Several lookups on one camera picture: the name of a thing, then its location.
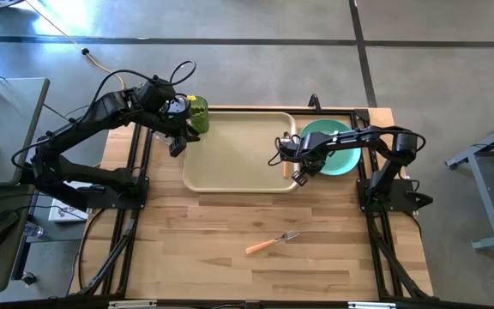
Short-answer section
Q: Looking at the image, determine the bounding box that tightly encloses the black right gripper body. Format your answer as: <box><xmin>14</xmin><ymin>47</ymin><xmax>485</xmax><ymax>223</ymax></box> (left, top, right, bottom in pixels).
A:
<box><xmin>292</xmin><ymin>132</ymin><xmax>330</xmax><ymax>173</ymax></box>

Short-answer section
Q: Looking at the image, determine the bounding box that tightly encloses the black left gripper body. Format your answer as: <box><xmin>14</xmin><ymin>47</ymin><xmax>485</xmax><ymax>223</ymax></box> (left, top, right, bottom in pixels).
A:
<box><xmin>135</xmin><ymin>77</ymin><xmax>201</xmax><ymax>141</ymax></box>

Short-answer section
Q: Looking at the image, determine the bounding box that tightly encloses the green faceted plastic cup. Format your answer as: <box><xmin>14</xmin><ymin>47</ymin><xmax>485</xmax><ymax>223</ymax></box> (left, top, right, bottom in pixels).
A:
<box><xmin>185</xmin><ymin>94</ymin><xmax>211</xmax><ymax>135</ymax></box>

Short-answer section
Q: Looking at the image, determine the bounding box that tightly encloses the teal plate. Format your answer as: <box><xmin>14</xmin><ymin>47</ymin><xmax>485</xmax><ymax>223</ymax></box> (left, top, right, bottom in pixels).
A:
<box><xmin>298</xmin><ymin>118</ymin><xmax>363</xmax><ymax>178</ymax></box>

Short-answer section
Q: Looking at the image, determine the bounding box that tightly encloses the fork with orange handle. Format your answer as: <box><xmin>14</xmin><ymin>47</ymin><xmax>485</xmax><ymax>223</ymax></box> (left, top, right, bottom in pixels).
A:
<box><xmin>244</xmin><ymin>228</ymin><xmax>302</xmax><ymax>256</ymax></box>

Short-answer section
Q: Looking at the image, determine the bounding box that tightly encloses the beige plastic tray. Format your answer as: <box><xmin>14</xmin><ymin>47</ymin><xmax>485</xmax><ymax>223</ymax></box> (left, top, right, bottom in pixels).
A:
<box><xmin>181</xmin><ymin>110</ymin><xmax>300</xmax><ymax>194</ymax></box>

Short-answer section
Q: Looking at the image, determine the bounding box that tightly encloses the white printed box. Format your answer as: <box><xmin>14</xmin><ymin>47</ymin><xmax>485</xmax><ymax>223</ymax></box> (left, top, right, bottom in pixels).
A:
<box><xmin>48</xmin><ymin>180</ymin><xmax>90</xmax><ymax>224</ymax></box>

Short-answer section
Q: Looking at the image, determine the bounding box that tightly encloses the grey desk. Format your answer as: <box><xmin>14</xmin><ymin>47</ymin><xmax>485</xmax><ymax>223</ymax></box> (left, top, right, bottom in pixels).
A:
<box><xmin>0</xmin><ymin>76</ymin><xmax>51</xmax><ymax>186</ymax></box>

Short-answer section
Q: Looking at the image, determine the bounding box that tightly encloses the clear water bottle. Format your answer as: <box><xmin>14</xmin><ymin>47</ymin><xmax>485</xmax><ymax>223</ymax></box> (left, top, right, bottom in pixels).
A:
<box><xmin>24</xmin><ymin>221</ymin><xmax>45</xmax><ymax>239</ymax></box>

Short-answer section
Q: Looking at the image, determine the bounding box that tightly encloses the black computer mouse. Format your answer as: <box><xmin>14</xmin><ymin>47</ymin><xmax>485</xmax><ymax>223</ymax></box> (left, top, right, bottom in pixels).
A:
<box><xmin>0</xmin><ymin>209</ymin><xmax>20</xmax><ymax>249</ymax></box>

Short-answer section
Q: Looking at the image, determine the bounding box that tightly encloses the black caster wheel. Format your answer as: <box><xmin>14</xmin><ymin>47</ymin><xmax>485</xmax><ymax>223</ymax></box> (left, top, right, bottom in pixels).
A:
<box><xmin>20</xmin><ymin>270</ymin><xmax>39</xmax><ymax>288</ymax></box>

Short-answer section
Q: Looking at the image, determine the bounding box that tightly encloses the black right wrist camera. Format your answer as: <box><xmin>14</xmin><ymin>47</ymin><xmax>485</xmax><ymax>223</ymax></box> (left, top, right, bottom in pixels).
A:
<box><xmin>277</xmin><ymin>136</ymin><xmax>300</xmax><ymax>161</ymax></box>

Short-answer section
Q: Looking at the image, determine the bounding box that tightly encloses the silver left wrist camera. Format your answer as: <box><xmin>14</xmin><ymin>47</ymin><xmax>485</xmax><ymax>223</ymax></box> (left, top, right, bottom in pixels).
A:
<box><xmin>166</xmin><ymin>94</ymin><xmax>191</xmax><ymax>120</ymax></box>

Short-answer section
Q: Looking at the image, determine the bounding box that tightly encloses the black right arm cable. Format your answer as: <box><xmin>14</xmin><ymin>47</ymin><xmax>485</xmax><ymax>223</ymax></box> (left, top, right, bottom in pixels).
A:
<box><xmin>267</xmin><ymin>136</ymin><xmax>286</xmax><ymax>167</ymax></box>

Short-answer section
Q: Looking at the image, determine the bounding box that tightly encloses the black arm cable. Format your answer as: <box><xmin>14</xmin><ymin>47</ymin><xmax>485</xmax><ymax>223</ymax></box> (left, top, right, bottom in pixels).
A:
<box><xmin>267</xmin><ymin>136</ymin><xmax>286</xmax><ymax>167</ymax></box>
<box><xmin>75</xmin><ymin>59</ymin><xmax>197</xmax><ymax>125</ymax></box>

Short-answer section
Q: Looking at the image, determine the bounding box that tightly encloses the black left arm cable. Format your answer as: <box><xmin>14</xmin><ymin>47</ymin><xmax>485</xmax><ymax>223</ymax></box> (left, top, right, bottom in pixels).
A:
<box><xmin>75</xmin><ymin>59</ymin><xmax>197</xmax><ymax>125</ymax></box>

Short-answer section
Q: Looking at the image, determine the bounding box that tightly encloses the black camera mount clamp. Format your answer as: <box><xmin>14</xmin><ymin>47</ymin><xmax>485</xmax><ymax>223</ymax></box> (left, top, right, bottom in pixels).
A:
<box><xmin>307</xmin><ymin>93</ymin><xmax>323</xmax><ymax>113</ymax></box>

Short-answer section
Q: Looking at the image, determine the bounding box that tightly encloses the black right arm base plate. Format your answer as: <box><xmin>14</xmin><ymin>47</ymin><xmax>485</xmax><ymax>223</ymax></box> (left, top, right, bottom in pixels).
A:
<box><xmin>356</xmin><ymin>178</ymin><xmax>422</xmax><ymax>214</ymax></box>

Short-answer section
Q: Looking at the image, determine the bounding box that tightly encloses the yellow floor cable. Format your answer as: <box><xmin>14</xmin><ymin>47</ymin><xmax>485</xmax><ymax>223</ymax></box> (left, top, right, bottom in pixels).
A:
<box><xmin>26</xmin><ymin>0</ymin><xmax>127</xmax><ymax>90</ymax></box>

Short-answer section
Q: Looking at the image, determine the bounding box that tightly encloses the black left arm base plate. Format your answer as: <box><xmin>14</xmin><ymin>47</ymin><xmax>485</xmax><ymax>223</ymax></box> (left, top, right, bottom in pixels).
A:
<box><xmin>84</xmin><ymin>177</ymin><xmax>150</xmax><ymax>211</ymax></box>

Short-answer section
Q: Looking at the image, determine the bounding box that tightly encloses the black aluminium table frame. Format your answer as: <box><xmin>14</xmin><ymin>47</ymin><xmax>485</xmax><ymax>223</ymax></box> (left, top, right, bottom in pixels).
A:
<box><xmin>69</xmin><ymin>105</ymin><xmax>435</xmax><ymax>309</ymax></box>

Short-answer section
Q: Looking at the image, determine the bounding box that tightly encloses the silver metal bracket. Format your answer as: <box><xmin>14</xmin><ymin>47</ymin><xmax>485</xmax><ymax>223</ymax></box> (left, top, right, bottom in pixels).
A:
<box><xmin>347</xmin><ymin>300</ymin><xmax>397</xmax><ymax>309</ymax></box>
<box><xmin>107</xmin><ymin>300</ymin><xmax>158</xmax><ymax>309</ymax></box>

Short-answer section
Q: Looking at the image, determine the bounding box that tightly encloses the grey metal table frame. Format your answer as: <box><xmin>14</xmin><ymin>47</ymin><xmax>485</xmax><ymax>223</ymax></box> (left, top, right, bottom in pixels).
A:
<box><xmin>443</xmin><ymin>112</ymin><xmax>494</xmax><ymax>252</ymax></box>

